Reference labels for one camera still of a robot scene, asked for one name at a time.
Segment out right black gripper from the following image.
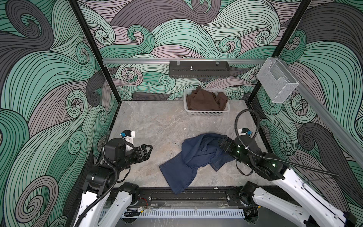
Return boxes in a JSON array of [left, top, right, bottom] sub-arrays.
[[216, 136, 252, 168]]

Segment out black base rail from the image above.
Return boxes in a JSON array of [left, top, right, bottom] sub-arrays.
[[138, 186, 250, 208]]

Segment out white plastic laundry basket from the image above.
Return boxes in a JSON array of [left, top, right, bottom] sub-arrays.
[[183, 89, 231, 116]]

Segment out aluminium rail right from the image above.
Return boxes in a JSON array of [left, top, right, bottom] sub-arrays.
[[283, 62, 363, 166]]

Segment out clear plastic wall bin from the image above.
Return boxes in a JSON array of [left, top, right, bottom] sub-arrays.
[[257, 57, 299, 103]]

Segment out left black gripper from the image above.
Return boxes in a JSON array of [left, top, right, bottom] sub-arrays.
[[115, 143, 152, 171]]

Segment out blue denim trousers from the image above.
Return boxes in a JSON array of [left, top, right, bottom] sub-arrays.
[[159, 133, 234, 195]]

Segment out aluminium rail back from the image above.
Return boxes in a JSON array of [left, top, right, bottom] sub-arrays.
[[102, 58, 266, 65]]

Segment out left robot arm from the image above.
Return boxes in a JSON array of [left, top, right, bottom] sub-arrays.
[[73, 137, 153, 227]]

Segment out white slotted cable duct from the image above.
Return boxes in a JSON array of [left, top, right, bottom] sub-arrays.
[[130, 209, 245, 219]]

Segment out black perforated metal tray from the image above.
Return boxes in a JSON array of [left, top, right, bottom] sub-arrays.
[[169, 60, 231, 79]]

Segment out aluminium rail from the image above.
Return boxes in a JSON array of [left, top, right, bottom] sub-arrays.
[[283, 62, 363, 166], [102, 58, 266, 65]]

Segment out brown trousers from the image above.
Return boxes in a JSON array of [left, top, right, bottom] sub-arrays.
[[186, 87, 229, 111]]

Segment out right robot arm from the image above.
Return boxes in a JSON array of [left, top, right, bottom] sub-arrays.
[[220, 109, 357, 227]]

